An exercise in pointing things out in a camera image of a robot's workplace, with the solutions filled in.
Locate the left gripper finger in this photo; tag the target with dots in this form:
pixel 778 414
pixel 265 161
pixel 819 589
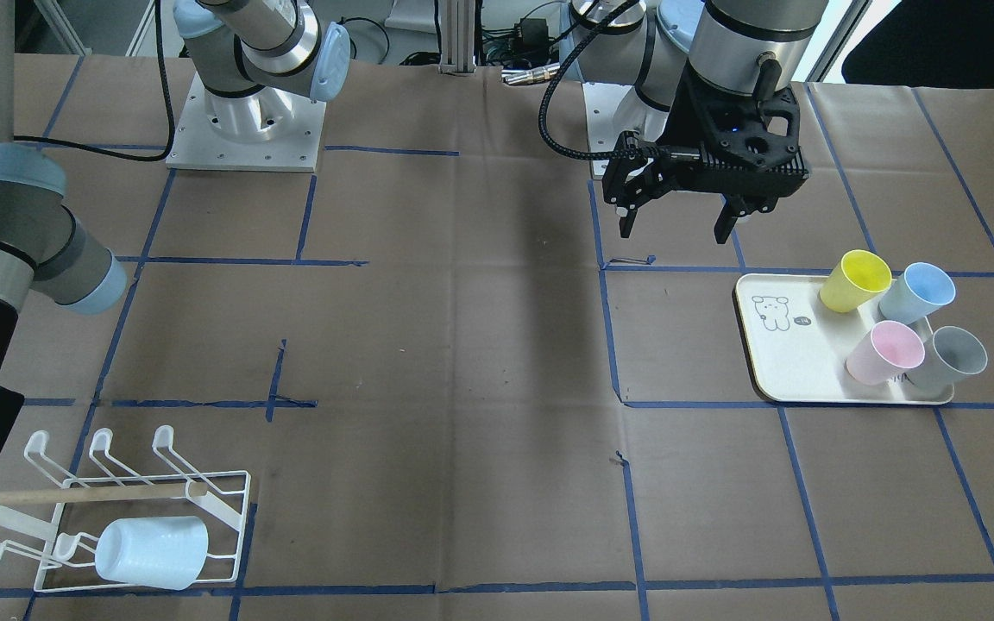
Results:
pixel 733 209
pixel 624 195

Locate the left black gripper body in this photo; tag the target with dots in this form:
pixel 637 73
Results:
pixel 692 121

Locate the light blue plastic cup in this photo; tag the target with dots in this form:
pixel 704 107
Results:
pixel 164 552

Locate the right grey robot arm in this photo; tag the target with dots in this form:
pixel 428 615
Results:
pixel 240 48

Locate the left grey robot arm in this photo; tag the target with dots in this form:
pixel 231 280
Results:
pixel 632 43

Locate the yellow plastic cup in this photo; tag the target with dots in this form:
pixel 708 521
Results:
pixel 860 276

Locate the pink plastic cup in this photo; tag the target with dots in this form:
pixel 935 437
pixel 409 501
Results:
pixel 890 348

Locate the grey plastic cup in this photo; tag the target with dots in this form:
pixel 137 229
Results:
pixel 951 355

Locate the cream plastic tray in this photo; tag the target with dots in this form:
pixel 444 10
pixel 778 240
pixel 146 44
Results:
pixel 797 347

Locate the white wire cup rack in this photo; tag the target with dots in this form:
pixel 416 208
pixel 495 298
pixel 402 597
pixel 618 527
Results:
pixel 58 526

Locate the aluminium frame post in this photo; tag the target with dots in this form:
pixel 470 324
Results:
pixel 458 31

